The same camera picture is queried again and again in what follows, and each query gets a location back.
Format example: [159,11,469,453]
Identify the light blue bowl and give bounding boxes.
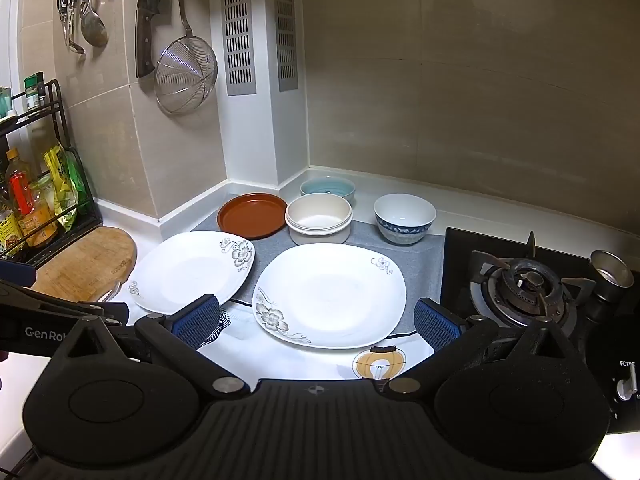
[300,176,356,205]

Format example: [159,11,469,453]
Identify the left vent grille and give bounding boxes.
[220,0,256,96]

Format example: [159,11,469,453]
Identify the wooden cutting board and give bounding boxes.
[32,226,137,301]

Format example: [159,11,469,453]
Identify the right vent grille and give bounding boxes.
[274,0,298,92]

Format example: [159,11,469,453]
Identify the cleaver knife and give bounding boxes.
[134,0,162,79]

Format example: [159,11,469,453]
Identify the black spice rack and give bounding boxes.
[1,79,102,268]

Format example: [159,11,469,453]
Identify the wire mesh strainer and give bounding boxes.
[154,0,218,115]

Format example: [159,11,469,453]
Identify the vent grille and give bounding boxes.
[274,0,298,92]
[220,0,256,96]

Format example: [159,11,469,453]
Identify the green cap bottle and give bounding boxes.
[24,72,47,112]

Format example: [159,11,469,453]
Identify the blue white patterned bowl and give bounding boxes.
[373,193,437,245]

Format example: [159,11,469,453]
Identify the black gas stove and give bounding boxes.
[440,228,639,434]

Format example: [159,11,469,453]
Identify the hanging metal ladle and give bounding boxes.
[80,0,108,49]

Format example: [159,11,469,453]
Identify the green yellow snack bag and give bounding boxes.
[43,144,89,232]

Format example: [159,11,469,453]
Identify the oil bottle red label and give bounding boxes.
[6,148,58,248]

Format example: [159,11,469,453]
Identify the grey counter mat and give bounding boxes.
[192,209,446,336]

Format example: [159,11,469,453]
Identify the beige bowls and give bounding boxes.
[285,193,352,245]

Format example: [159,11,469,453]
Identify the white floral plate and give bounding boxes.
[252,243,407,350]
[128,231,255,315]

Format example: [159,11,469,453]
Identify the brown round plate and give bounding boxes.
[217,193,288,240]

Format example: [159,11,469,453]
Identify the small metal cup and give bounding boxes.
[590,249,634,288]

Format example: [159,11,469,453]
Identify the hanging metal utensils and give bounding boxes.
[56,0,85,56]

